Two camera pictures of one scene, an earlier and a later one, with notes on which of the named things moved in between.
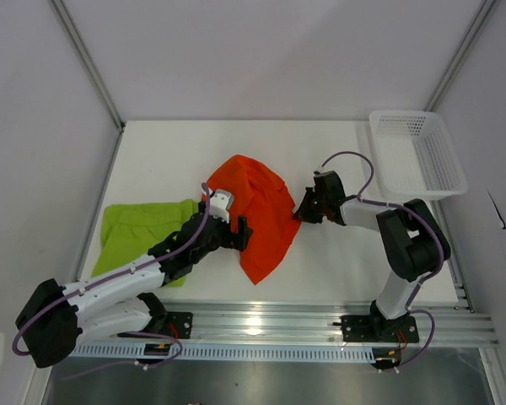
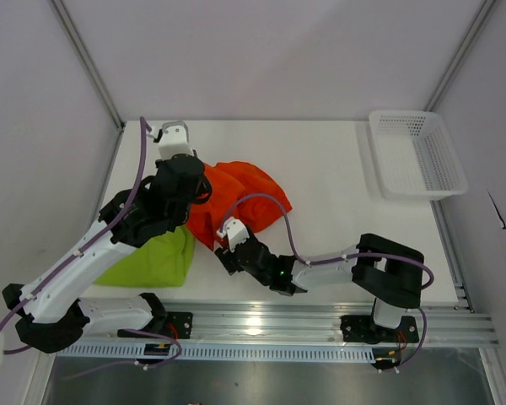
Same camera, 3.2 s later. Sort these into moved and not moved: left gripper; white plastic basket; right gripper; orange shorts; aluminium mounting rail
Moved: orange shorts; left gripper; right gripper
Not moved: aluminium mounting rail; white plastic basket
